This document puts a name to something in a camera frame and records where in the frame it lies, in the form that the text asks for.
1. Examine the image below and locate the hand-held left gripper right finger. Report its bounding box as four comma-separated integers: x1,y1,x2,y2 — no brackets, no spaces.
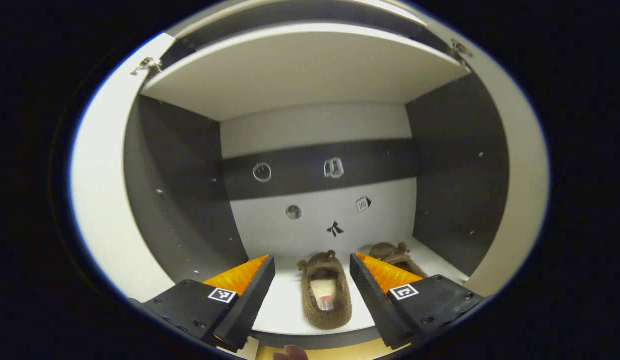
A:
349,252,486,351

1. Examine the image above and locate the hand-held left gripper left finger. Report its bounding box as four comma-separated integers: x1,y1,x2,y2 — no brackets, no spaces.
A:
140,255,277,353

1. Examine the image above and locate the brown fluffy shoe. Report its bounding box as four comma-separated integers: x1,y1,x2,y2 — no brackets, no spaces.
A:
297,250,353,331
368,242,428,279

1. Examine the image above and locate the white cabinet door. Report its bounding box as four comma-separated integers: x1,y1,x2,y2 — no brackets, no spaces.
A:
450,37,551,298
70,32,178,303

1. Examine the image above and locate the white shoe cabinet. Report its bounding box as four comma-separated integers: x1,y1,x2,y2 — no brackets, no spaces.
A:
122,0,511,351

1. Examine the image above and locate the white cabinet shelf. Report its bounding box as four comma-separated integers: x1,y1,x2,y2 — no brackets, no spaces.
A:
140,22,472,122
205,237,471,351

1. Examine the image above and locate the metal door hinge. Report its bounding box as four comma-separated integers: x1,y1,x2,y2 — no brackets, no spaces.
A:
131,56,163,76
450,39,474,58

